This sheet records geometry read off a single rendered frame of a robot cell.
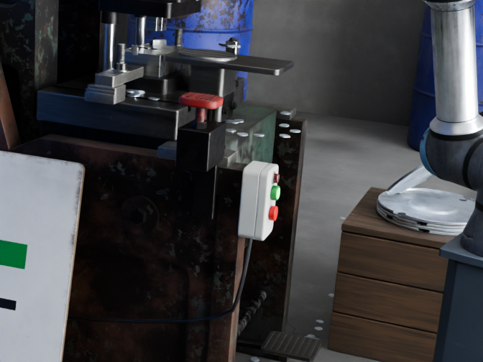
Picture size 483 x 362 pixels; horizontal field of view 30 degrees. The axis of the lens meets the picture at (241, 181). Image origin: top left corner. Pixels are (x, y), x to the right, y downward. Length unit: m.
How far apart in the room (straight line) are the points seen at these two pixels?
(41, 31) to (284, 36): 3.51
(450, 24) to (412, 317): 0.81
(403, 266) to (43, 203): 0.93
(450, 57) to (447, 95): 0.08
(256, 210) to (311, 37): 3.64
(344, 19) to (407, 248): 3.08
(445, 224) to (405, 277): 0.16
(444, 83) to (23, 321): 0.97
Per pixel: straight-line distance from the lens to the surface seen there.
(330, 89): 5.24
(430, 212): 2.33
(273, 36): 5.28
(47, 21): 1.87
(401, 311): 2.29
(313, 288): 2.74
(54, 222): 1.77
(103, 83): 1.73
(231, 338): 1.76
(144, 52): 1.87
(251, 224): 1.64
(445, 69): 1.85
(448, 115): 1.88
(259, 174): 1.61
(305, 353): 1.99
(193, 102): 1.53
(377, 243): 2.24
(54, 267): 1.78
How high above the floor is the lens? 1.06
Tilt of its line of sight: 16 degrees down
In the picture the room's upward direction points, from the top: 5 degrees clockwise
